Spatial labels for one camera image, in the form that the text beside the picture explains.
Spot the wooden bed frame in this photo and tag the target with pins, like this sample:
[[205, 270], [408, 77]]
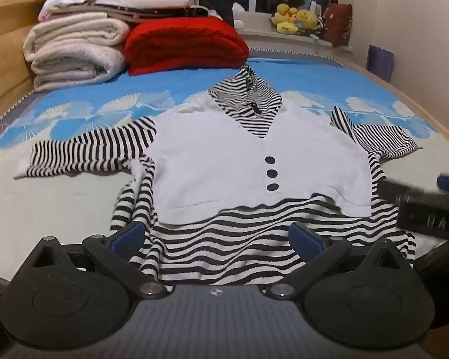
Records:
[[7, 45]]

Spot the white folded quilt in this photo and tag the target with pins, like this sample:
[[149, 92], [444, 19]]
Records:
[[75, 50]]

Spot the striped hooded shirt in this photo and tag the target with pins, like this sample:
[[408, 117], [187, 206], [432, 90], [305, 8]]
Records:
[[217, 164]]

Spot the dark red cushion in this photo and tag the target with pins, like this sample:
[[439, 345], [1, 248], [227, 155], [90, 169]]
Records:
[[337, 22]]

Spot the blue printed bed blanket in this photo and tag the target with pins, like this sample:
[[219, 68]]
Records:
[[97, 101]]

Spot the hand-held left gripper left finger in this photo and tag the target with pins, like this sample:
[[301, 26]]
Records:
[[127, 237]]

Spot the dark patterned folded cloth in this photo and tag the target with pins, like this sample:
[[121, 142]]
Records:
[[161, 12]]

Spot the purple box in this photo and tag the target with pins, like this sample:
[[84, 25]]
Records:
[[381, 61]]

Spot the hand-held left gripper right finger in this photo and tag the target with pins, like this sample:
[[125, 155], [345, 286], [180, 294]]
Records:
[[306, 239]]

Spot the yellow plush toy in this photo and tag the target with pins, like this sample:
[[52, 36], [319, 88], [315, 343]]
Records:
[[284, 17], [307, 18]]

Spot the red folded blanket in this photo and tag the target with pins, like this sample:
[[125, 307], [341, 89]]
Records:
[[183, 46]]

